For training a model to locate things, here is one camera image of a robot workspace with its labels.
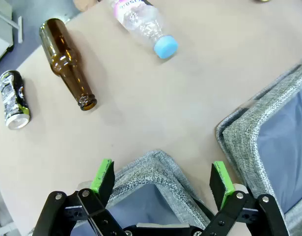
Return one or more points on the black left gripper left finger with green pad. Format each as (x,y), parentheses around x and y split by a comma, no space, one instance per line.
(101,182)

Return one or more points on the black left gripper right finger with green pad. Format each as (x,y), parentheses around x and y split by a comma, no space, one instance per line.
(222,186)

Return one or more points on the brown glass bottle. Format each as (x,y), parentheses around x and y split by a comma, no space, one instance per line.
(60,54)

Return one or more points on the clear plastic bottle pink label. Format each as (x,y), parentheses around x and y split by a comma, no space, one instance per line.
(141,22)

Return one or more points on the grey fabric basket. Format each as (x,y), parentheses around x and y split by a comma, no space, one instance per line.
(153,167)
(241,137)

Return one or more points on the crushed black drink can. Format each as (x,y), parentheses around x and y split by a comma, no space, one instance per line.
(12,98)

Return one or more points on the white metal bar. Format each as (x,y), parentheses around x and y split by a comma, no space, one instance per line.
(20,29)

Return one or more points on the grey metal cabinet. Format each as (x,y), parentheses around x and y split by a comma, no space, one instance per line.
(1,29)

